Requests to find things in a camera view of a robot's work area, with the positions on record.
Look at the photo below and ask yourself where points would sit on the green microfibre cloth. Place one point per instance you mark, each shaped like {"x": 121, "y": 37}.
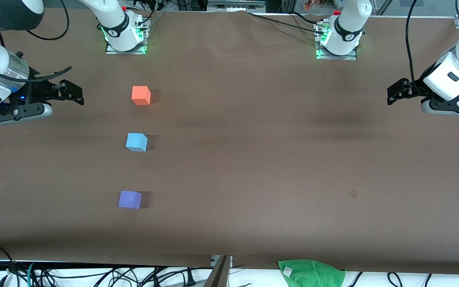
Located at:
{"x": 313, "y": 275}

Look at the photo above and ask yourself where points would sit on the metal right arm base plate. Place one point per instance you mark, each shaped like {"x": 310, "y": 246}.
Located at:
{"x": 126, "y": 52}

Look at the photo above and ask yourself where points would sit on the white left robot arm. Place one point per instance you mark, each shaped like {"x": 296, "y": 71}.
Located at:
{"x": 446, "y": 83}

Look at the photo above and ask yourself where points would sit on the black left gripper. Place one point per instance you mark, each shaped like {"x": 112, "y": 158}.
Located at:
{"x": 415, "y": 87}

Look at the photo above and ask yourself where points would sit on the orange foam block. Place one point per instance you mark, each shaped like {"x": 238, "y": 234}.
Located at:
{"x": 141, "y": 95}

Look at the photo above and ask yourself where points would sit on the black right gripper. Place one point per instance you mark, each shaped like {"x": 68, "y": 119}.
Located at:
{"x": 38, "y": 90}

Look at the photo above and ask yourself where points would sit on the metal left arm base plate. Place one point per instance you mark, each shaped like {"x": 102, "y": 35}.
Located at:
{"x": 337, "y": 57}

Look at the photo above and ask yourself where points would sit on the light blue foam block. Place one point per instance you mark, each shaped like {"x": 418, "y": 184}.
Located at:
{"x": 136, "y": 142}

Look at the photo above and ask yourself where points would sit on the aluminium frame profile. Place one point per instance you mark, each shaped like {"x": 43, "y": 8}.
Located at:
{"x": 235, "y": 4}

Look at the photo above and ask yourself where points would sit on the purple foam block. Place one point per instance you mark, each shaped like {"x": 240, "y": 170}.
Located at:
{"x": 130, "y": 199}

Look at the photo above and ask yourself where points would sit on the grey metal bar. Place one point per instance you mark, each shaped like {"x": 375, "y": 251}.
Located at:
{"x": 219, "y": 276}

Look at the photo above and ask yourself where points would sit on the metal corner bracket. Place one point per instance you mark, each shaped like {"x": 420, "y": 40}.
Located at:
{"x": 458, "y": 22}

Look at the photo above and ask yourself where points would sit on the brown table cover sheet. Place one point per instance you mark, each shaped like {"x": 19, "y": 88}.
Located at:
{"x": 253, "y": 179}

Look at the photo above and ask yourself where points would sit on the black power plug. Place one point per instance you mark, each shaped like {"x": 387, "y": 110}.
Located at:
{"x": 190, "y": 278}

